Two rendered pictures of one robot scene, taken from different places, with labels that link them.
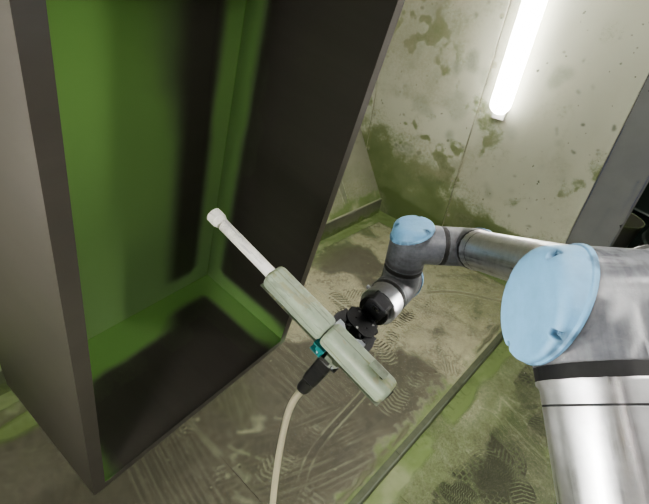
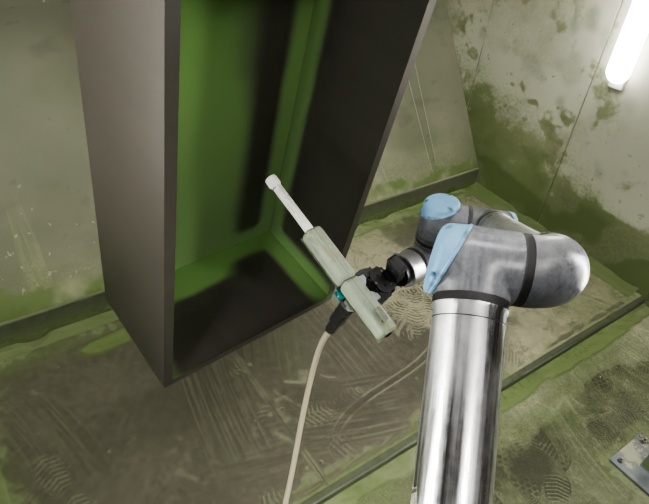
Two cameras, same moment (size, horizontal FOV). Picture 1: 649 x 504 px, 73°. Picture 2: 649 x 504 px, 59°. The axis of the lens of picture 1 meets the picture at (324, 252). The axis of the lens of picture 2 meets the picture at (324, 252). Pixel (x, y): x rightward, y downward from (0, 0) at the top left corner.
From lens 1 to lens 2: 0.53 m
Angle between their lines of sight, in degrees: 12
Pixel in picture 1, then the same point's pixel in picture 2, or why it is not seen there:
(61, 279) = (166, 216)
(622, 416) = (455, 319)
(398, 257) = (424, 229)
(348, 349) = (360, 295)
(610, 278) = (470, 244)
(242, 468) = (284, 411)
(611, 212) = not seen: outside the picture
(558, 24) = not seen: outside the picture
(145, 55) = (229, 51)
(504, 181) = (617, 161)
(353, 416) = (397, 386)
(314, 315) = (337, 266)
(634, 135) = not seen: outside the picture
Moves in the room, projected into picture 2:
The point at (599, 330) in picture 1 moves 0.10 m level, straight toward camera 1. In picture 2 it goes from (456, 273) to (405, 295)
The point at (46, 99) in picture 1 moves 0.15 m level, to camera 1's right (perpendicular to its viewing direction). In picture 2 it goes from (173, 119) to (259, 138)
